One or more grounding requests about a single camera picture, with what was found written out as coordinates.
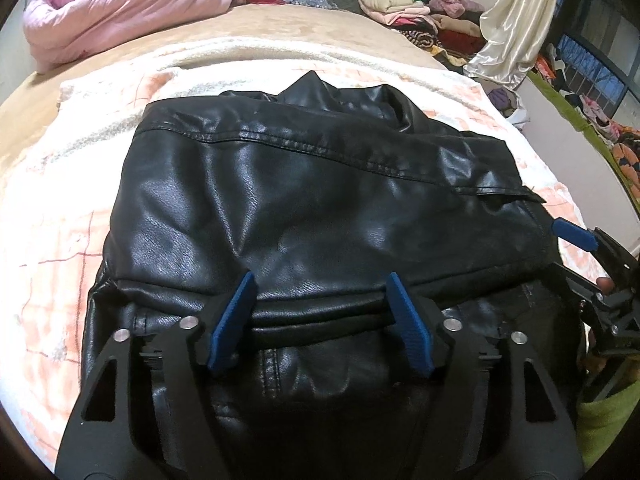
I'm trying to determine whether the clothes heap on windowsill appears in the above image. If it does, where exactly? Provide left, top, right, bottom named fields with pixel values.
left=534, top=45, right=640, bottom=188

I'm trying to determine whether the green windowsill cloth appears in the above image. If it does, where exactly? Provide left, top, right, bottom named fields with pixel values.
left=525, top=67, right=640, bottom=186

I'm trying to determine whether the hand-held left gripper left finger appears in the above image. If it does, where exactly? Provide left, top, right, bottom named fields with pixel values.
left=55, top=271, right=258, bottom=480

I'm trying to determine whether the cream satin curtain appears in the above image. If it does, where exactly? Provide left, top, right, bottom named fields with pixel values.
left=462, top=0, right=571, bottom=87

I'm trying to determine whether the white orange fleece blanket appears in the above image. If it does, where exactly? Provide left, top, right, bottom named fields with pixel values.
left=0, top=35, right=576, bottom=416

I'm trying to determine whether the pink quilt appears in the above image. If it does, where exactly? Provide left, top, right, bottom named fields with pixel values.
left=22, top=0, right=237, bottom=73

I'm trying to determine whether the plastic bag of clothes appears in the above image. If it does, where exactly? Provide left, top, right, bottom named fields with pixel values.
left=482, top=85, right=527, bottom=128

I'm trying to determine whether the pile of folded clothes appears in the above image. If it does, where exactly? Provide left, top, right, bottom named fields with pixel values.
left=356, top=0, right=501, bottom=63

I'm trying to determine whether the black leather jacket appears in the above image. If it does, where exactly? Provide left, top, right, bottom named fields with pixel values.
left=80, top=71, right=593, bottom=480

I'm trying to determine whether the person's right forearm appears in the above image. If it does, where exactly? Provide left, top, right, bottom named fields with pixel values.
left=577, top=385, right=640, bottom=463

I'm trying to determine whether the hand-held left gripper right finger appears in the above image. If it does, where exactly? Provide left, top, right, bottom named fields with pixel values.
left=387, top=272, right=583, bottom=480

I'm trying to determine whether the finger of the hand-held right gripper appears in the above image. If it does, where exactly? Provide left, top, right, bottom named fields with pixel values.
left=551, top=217, right=623, bottom=263

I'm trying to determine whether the window grille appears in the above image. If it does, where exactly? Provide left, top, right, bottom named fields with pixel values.
left=545, top=0, right=640, bottom=128

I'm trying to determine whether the beige bed sheet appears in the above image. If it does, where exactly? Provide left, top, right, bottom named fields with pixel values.
left=0, top=2, right=453, bottom=161

